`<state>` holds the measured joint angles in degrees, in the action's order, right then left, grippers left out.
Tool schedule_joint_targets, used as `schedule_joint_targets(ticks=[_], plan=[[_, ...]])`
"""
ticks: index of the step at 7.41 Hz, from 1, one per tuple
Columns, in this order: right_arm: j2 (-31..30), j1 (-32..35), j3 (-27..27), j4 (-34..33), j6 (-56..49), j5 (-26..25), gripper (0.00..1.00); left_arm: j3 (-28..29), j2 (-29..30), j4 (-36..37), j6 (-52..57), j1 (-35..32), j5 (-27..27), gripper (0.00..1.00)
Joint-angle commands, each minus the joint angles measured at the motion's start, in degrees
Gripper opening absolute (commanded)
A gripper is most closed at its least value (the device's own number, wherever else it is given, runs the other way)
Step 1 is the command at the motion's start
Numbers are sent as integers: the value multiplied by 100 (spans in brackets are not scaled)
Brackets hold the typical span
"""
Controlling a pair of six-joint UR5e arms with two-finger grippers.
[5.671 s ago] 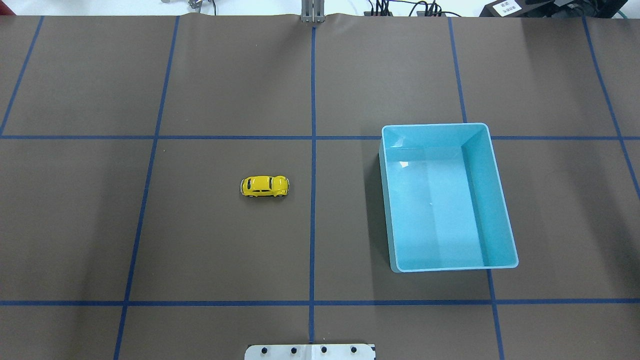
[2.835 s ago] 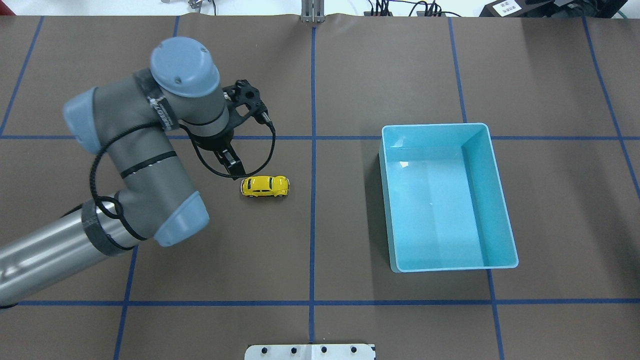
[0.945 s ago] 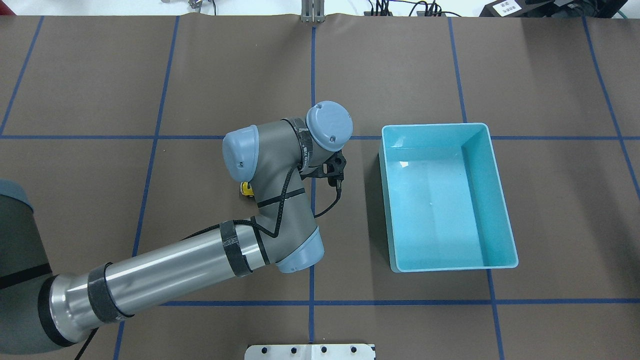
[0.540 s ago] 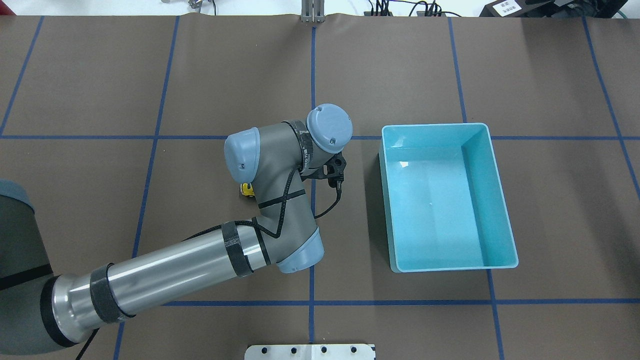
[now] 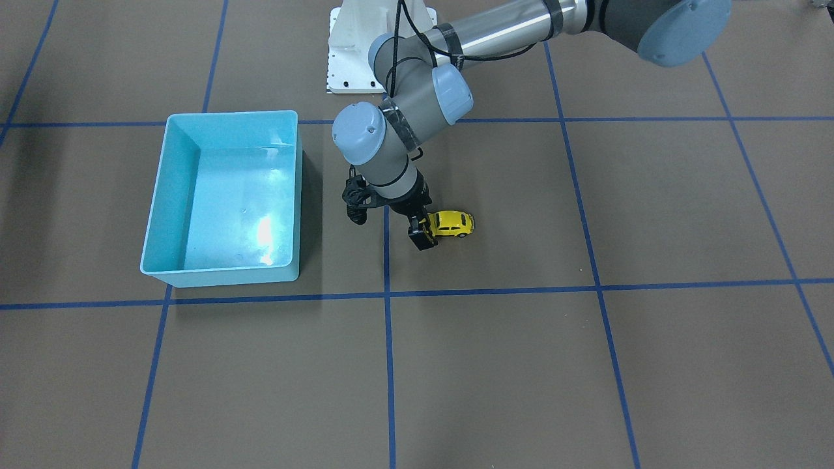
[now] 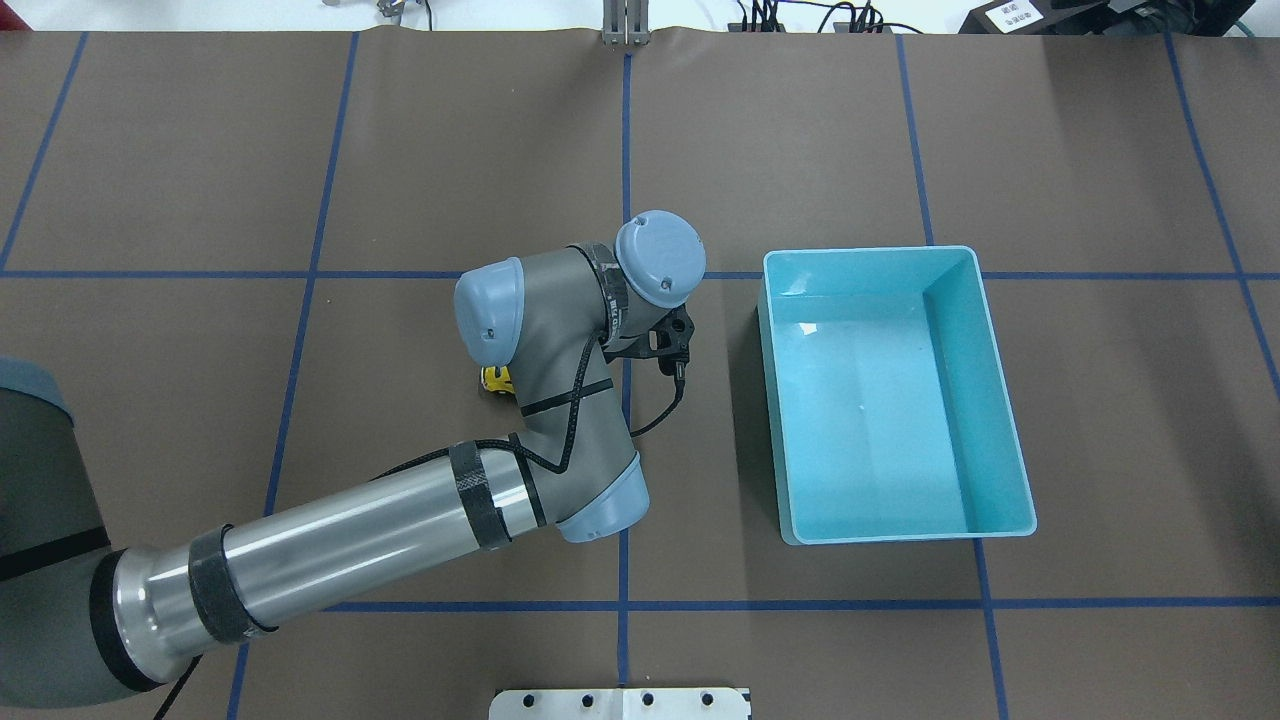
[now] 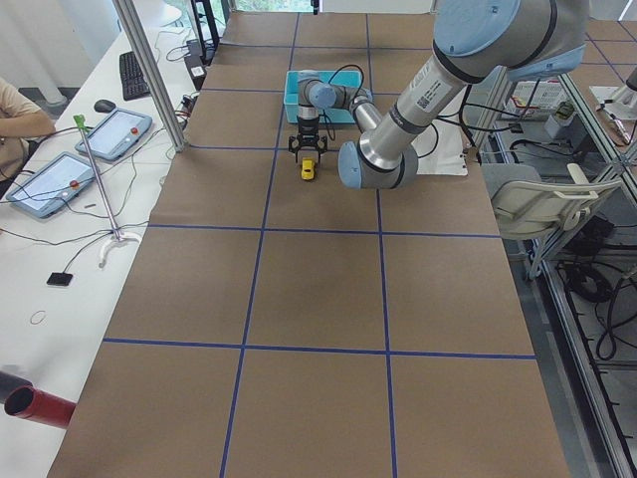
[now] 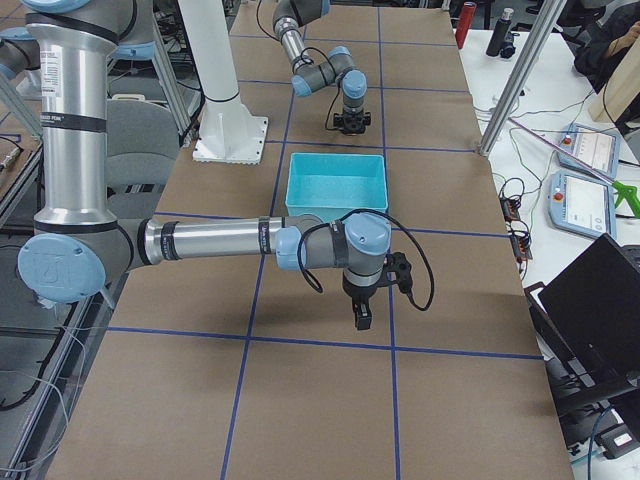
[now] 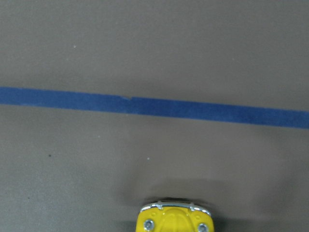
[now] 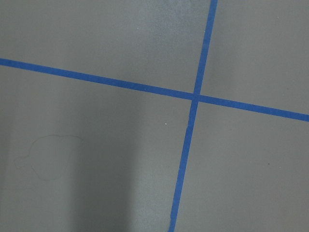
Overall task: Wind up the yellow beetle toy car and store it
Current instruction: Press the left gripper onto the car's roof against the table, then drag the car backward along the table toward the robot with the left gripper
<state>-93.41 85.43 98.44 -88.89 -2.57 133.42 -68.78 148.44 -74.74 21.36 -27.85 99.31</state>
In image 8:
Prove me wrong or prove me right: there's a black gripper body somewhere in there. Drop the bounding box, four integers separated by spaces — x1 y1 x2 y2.
333 108 371 134
342 272 389 306

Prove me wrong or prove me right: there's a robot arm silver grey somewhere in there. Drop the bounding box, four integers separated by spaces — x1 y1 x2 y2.
272 0 371 135
18 1 392 330

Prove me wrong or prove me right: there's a teal plastic bin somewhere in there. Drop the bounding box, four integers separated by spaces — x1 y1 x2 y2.
285 152 388 221

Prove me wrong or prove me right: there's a red cylinder bottle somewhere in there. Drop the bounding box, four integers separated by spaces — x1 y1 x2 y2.
455 1 477 50

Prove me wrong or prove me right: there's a black water bottle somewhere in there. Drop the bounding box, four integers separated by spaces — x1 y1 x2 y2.
485 7 514 57

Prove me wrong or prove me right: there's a grey office chair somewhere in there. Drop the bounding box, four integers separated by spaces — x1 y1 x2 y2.
105 99 181 219

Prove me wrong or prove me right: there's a black laptop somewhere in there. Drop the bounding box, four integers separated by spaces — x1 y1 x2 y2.
538 234 639 380

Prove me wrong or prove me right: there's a teach pendant tablet near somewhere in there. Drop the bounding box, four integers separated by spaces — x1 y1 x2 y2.
548 171 617 239

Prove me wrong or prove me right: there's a teach pendant tablet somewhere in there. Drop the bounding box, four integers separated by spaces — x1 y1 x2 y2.
558 123 622 177
548 171 617 239

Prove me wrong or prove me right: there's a teach pendant tablet far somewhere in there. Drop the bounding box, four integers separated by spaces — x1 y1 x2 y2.
558 123 622 177

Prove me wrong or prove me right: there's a seated person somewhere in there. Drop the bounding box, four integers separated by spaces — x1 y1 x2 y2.
574 2 639 92

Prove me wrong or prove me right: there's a reacher grabber stick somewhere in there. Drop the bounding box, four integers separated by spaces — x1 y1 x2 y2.
508 117 640 219

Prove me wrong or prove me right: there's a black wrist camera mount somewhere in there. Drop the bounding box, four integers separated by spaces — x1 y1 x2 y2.
385 252 413 297

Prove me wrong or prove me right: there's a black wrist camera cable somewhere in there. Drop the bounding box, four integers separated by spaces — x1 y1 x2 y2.
294 213 435 311

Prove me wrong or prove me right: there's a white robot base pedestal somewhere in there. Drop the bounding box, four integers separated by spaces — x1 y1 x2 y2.
178 0 268 165

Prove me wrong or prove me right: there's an aluminium frame post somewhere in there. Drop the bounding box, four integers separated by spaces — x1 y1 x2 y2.
478 0 567 157

